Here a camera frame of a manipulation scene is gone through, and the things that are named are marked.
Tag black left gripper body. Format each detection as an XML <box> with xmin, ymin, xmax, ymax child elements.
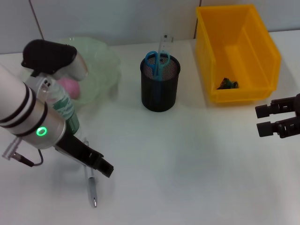
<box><xmin>53</xmin><ymin>133</ymin><xmax>105</xmax><ymax>170</ymax></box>

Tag silver ballpoint pen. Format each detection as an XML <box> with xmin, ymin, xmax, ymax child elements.
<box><xmin>83</xmin><ymin>138</ymin><xmax>98</xmax><ymax>208</ymax></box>

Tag clear water bottle green label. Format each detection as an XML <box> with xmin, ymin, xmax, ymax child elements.
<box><xmin>45</xmin><ymin>79</ymin><xmax>80</xmax><ymax>136</ymax></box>

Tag green plastic wrapper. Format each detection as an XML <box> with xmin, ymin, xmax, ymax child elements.
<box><xmin>216</xmin><ymin>77</ymin><xmax>240</xmax><ymax>90</ymax></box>

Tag pink peach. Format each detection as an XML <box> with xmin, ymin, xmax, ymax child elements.
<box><xmin>58</xmin><ymin>78</ymin><xmax>81</xmax><ymax>99</ymax></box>

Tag blue capped scissors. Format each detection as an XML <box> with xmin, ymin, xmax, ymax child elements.
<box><xmin>144</xmin><ymin>50</ymin><xmax>171</xmax><ymax>82</ymax></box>

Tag transparent plastic ruler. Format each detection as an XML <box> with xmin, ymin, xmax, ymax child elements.
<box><xmin>157</xmin><ymin>34</ymin><xmax>174</xmax><ymax>62</ymax></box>

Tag pale green glass fruit bowl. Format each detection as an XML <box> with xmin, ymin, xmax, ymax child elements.
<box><xmin>23</xmin><ymin>35</ymin><xmax>122</xmax><ymax>110</ymax></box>

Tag black mesh pen holder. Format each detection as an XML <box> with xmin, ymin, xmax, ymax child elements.
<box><xmin>140</xmin><ymin>55</ymin><xmax>181</xmax><ymax>112</ymax></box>

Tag yellow plastic bin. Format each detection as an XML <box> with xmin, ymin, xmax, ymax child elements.
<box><xmin>195</xmin><ymin>4</ymin><xmax>282</xmax><ymax>104</ymax></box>

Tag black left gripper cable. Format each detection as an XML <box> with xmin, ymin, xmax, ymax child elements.
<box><xmin>2</xmin><ymin>138</ymin><xmax>44</xmax><ymax>167</ymax></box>

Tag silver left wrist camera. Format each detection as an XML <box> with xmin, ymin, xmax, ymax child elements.
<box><xmin>21</xmin><ymin>39</ymin><xmax>89</xmax><ymax>82</ymax></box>

